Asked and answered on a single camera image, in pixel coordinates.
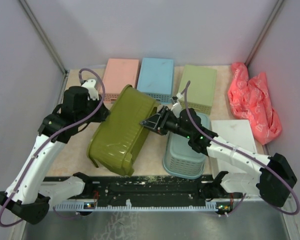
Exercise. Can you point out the white perforated tray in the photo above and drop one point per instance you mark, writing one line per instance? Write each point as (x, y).
(237, 132)

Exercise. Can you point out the pink perforated tray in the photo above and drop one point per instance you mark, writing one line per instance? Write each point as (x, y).
(118, 73)

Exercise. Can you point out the teal perforated basket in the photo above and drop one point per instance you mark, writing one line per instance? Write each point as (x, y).
(181, 160)

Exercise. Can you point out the olive green plastic tub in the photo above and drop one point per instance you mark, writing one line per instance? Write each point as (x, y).
(118, 141)

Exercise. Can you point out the light green perforated tray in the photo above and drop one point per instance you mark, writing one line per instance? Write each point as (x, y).
(201, 91)

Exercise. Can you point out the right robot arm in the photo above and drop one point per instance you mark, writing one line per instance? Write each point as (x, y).
(269, 177)

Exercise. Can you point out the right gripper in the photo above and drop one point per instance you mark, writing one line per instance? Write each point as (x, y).
(154, 122)

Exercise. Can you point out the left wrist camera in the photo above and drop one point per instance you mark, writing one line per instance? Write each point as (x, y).
(93, 93)

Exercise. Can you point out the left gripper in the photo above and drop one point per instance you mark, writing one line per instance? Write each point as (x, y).
(104, 113)

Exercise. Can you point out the blue perforated tray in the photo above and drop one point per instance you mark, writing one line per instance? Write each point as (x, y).
(156, 78)

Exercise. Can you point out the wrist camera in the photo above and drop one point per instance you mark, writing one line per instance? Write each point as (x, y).
(175, 101)
(93, 93)

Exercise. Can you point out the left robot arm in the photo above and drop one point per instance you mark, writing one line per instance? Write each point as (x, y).
(26, 197)

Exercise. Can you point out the red plastic bag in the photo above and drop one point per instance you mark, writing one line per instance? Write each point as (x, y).
(249, 99)

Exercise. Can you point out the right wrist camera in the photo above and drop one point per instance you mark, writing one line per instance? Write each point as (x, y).
(175, 101)

